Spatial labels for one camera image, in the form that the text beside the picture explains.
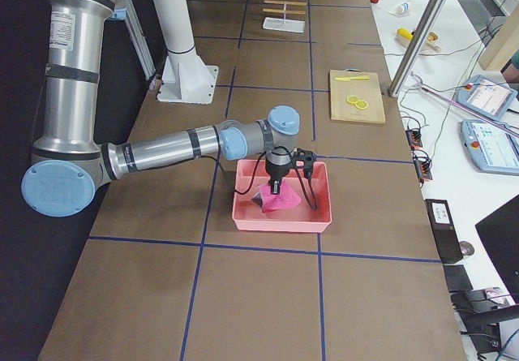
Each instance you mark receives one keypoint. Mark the blue teach pendant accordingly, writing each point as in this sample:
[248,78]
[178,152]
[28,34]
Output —
[491,150]
[486,97]

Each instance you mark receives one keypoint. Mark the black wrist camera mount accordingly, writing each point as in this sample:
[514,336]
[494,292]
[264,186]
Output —
[304,161]

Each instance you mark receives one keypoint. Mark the black rectangular box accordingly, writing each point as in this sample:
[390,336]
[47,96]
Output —
[442,227]

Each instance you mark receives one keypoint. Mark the yellow plastic knife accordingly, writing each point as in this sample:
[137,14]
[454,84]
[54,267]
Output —
[352,78]

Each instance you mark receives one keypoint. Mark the small white bottle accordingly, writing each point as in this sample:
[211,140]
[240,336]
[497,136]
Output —
[402,9]

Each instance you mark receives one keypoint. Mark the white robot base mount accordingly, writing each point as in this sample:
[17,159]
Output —
[186,78]

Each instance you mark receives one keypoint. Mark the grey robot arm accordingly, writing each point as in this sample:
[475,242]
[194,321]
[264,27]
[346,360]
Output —
[68,166]

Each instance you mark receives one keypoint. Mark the upper blue teach pendant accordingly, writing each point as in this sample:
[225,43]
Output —
[486,97]

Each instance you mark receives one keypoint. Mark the orange black connector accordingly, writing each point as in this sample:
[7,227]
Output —
[422,165]
[414,138]

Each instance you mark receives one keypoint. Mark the inner wooden rod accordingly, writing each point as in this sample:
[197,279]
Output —
[289,12]

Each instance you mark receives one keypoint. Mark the black monitor corner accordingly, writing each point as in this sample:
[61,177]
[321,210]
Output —
[498,233]

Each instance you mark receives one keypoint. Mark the pink fleece cloth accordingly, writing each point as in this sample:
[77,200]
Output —
[287,198]

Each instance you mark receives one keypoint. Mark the outer wooden rod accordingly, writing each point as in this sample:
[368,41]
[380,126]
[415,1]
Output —
[280,2]

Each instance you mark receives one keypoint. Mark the upper orange black connector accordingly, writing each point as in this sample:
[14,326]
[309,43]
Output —
[414,138]

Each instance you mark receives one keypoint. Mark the bamboo cutting board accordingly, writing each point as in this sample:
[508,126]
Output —
[369,91]

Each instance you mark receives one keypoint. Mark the white rectangular tray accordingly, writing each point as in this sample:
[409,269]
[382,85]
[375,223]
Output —
[283,25]

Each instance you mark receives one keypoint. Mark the aluminium frame post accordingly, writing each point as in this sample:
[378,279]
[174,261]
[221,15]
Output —
[418,40]

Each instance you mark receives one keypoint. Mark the wooden rod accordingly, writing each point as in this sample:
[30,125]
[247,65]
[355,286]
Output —
[289,12]
[280,2]

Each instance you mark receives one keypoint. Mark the pink plastic bin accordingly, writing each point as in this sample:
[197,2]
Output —
[312,215]

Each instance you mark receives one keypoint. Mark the lower orange black connector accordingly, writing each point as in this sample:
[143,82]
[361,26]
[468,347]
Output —
[422,165]

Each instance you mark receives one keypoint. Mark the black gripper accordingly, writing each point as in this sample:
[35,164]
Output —
[276,171]

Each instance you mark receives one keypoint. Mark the lower blue teach pendant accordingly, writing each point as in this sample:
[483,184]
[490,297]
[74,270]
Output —
[491,150]

